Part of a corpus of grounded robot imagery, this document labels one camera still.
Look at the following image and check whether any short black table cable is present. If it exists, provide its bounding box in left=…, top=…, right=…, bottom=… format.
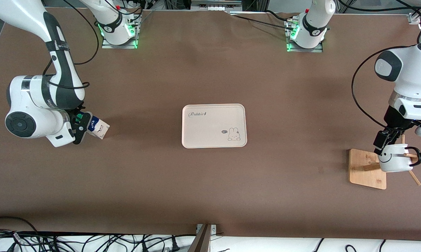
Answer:
left=265, top=10, right=298, bottom=23

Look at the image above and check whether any blue white milk carton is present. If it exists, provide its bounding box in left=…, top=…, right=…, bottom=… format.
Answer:
left=77, top=112, right=110, bottom=140

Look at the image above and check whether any beige rabbit print tray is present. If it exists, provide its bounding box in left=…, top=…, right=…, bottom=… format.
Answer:
left=181, top=104, right=248, bottom=149

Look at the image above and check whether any aluminium frame rail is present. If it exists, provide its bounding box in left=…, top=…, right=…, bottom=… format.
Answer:
left=191, top=0, right=242, bottom=11

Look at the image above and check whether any black cable bundle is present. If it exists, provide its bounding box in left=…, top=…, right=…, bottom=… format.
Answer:
left=0, top=216, right=197, bottom=252

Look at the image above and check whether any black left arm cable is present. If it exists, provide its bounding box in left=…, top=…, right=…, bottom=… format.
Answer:
left=336, top=0, right=421, bottom=128

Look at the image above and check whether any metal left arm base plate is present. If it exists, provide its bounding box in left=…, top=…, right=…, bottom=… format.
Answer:
left=286, top=21, right=323, bottom=53

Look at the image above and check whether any white smiley face cup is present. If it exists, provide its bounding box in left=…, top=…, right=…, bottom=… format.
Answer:
left=377, top=143, right=421, bottom=173

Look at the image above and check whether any wooden mug stand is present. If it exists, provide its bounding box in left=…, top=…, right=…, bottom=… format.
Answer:
left=349, top=135, right=421, bottom=190

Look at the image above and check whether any long black table cable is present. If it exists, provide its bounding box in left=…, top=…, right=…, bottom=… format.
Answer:
left=226, top=10, right=297, bottom=31

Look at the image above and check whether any small metal bracket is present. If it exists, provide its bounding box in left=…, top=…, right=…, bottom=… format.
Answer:
left=196, top=224, right=218, bottom=236

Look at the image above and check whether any grey metal pole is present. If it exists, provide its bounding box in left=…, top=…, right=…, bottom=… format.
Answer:
left=188, top=224, right=212, bottom=252

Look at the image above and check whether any brown table cover mat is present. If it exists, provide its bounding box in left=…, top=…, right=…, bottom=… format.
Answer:
left=0, top=7, right=421, bottom=242

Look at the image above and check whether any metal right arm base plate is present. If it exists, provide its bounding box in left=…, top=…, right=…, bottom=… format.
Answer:
left=101, top=16, right=138, bottom=49

